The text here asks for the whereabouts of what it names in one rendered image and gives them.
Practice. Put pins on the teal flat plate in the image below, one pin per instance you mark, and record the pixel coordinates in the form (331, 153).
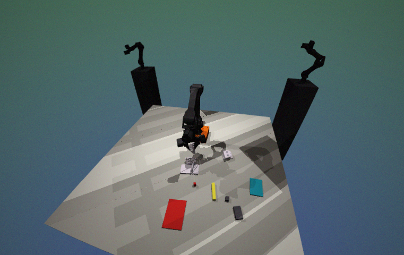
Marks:
(256, 187)

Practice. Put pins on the red flat rectangular plate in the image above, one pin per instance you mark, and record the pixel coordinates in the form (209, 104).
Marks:
(174, 215)

